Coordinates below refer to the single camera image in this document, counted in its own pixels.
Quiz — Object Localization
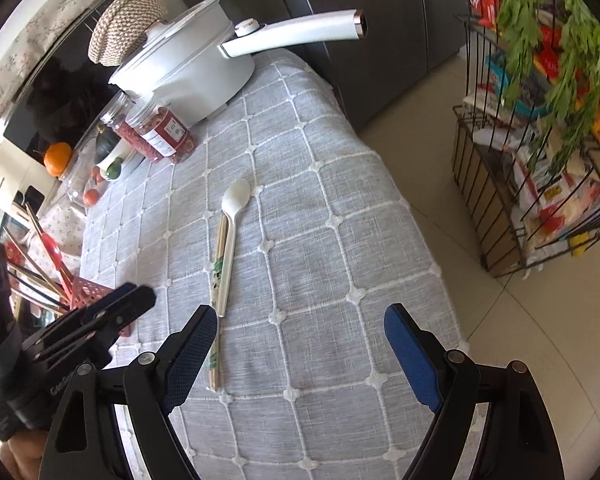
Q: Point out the clear jar with white label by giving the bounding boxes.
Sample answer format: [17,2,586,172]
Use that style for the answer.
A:
[131,101,198,164]

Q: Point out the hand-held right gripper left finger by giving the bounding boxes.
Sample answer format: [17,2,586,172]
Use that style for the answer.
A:
[39,304,218,480]

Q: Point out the clear glass bowl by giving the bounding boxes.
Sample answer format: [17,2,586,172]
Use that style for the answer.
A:
[60,157,109,216]

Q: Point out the clear jar of red berries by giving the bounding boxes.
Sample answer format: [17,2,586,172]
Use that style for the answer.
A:
[99,91,165,163]

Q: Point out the white electric pot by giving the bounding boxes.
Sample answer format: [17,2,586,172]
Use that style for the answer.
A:
[108,0,367,128]

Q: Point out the green leafy vegetable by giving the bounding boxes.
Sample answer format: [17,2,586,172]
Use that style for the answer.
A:
[495,0,600,177]

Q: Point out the black glass panel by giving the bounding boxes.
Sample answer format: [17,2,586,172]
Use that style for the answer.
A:
[2,10,147,162]

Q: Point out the black chopstick gold band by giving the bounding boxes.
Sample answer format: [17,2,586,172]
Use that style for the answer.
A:
[11,287,67,315]

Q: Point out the pink perforated utensil basket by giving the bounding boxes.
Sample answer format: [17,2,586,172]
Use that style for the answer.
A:
[71,276,137,337]

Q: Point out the person's left forearm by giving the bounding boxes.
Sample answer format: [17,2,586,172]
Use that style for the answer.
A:
[0,432,49,480]

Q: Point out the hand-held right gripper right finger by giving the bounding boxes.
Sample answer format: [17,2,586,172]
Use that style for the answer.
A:
[384,302,566,480]

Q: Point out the white plastic spoon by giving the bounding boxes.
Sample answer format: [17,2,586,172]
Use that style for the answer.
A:
[216,178,252,318]

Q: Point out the red plastic spoon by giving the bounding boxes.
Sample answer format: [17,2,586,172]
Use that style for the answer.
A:
[40,230,78,306]

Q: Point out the black wire rack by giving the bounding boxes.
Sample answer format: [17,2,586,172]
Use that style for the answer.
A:
[452,0,600,279]

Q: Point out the woven straw trivet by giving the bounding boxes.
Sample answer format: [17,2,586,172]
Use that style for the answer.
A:
[87,0,169,67]

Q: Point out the dark green pumpkin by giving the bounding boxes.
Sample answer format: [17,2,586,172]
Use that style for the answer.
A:
[95,127,123,166]

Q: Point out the orange fruit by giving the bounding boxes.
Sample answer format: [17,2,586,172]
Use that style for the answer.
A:
[43,142,74,178]

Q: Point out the cream white appliance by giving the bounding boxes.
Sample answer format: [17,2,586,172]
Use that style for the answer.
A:
[0,140,62,217]

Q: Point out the bundle of wooden chopsticks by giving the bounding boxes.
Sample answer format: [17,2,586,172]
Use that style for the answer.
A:
[2,226,64,295]

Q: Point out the floral cloth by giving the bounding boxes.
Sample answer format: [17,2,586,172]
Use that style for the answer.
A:
[39,200,89,272]

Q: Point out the floral curtain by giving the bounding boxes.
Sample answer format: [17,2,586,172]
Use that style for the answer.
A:
[0,0,147,128]

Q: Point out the paper-sleeved disposable chopsticks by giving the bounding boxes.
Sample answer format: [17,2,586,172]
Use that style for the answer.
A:
[207,216,229,392]

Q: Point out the grey refrigerator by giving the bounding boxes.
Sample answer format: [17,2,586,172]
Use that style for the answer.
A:
[260,0,476,132]

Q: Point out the wooden chopstick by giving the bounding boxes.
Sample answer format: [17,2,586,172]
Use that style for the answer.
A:
[5,257,68,306]
[24,203,76,286]

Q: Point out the grey checked tablecloth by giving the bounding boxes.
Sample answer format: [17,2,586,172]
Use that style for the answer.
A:
[75,50,469,480]

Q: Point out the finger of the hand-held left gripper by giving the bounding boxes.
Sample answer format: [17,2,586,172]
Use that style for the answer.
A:
[35,286,157,376]
[22,282,139,357]

